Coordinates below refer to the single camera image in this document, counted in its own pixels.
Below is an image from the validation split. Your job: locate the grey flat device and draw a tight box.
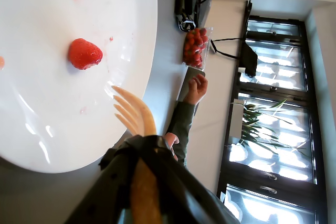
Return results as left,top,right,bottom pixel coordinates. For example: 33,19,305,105
177,67,206,102

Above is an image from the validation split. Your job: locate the seated person left hand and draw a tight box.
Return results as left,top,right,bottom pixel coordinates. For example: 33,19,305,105
164,132,181,149

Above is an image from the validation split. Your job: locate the right forearm green sleeve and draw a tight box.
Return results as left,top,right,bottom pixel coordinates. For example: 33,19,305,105
166,100,197,146

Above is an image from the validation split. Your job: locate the green leafy plant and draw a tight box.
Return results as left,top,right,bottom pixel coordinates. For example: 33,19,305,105
240,98,308,154

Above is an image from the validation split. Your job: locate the red strawberry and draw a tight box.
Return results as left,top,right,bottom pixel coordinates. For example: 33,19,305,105
68,38,103,71

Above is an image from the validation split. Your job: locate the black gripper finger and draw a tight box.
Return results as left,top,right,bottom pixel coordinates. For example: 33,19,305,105
143,153,239,224
64,155,138,224

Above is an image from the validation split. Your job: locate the white plant pot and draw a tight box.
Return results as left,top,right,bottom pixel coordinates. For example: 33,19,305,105
230,99,246,139

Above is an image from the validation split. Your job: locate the black tape band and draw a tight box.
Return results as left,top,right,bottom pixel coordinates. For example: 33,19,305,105
99,134,174,172

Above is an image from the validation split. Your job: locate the dark framed window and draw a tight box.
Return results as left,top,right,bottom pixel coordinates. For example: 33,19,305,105
216,0,329,224

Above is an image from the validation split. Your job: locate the left forearm green sleeve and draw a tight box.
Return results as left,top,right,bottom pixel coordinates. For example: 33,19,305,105
172,141,190,169

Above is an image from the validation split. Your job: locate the clear punnet of strawberries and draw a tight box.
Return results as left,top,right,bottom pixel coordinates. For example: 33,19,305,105
182,26,214,69

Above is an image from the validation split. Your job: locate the large white plate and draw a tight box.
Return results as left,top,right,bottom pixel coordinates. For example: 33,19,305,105
0,0,159,174

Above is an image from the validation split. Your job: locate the seated person right hand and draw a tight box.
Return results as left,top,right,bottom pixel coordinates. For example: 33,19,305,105
183,73,209,105

